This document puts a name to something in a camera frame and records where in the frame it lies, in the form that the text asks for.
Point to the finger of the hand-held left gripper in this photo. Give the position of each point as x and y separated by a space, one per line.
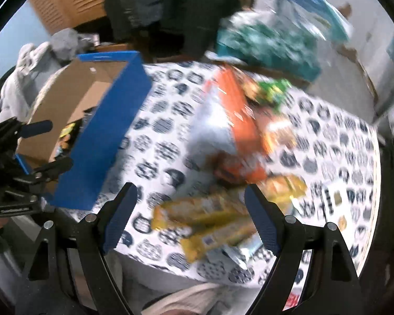
36 128
56 167

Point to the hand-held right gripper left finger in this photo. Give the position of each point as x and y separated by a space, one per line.
124 217

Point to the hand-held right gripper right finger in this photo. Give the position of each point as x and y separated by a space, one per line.
263 218

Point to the small orange snack bag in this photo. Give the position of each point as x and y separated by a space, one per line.
239 170

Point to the blue cardboard box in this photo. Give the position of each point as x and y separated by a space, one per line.
98 131

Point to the orange and white snack packet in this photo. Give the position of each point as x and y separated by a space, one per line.
279 133

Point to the large orange snack bag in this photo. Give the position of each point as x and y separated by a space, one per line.
229 118

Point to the green snack bag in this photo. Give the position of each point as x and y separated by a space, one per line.
271 92

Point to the yellow and black snack packet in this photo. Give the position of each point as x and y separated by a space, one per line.
65 139

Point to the light fluffy robe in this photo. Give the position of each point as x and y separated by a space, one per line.
26 72

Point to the grey garment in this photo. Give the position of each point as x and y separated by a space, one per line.
69 42

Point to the cat print tablecloth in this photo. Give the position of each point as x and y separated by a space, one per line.
331 144

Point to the wooden louvre door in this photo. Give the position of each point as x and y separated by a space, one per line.
69 0

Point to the grey jacket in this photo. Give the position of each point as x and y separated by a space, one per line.
134 3

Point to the teal filled plastic bag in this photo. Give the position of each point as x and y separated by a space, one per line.
269 46

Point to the black coat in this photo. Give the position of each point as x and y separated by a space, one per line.
207 6

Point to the blue and white plastic bag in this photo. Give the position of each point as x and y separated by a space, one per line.
302 3

